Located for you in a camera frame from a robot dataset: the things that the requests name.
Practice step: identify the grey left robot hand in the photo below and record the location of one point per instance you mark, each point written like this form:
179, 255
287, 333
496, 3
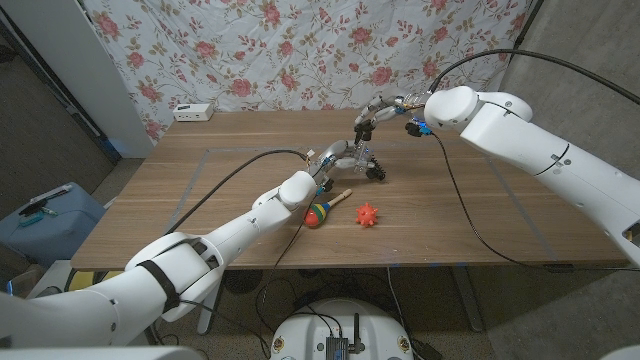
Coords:
332, 152

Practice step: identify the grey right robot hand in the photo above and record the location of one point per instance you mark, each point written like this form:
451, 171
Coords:
395, 102

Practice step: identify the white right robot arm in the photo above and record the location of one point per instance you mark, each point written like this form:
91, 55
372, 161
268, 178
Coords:
540, 150

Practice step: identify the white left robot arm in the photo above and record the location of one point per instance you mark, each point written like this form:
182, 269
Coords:
150, 280

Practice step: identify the red spiky ball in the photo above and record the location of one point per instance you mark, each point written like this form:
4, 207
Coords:
367, 215

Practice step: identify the colourful wooden maraca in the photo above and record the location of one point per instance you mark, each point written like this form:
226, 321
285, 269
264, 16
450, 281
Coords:
325, 205

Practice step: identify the floral backdrop cloth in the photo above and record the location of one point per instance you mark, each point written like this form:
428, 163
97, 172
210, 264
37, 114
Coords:
260, 55

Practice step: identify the white power strip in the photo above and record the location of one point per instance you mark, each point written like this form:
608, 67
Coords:
193, 112

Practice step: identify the black round floor base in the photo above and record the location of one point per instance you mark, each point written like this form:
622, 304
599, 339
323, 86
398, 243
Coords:
245, 282

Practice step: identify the black backdrop stand pole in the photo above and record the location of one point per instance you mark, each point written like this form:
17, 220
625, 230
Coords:
530, 20

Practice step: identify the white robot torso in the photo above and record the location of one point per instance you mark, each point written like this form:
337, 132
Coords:
310, 330

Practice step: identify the black antenna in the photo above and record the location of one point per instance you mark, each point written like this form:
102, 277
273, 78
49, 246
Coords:
356, 332

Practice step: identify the grey computer box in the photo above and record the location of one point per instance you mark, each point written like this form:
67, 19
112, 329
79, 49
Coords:
336, 347

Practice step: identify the grey table leg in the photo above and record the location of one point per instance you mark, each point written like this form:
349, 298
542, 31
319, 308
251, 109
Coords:
467, 300

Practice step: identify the white table leg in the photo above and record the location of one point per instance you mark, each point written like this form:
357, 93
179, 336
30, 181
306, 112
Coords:
206, 320

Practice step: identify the blue storage case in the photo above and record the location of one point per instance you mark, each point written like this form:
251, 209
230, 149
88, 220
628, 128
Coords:
60, 235

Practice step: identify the white wall panel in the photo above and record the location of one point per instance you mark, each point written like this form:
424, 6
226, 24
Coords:
90, 75

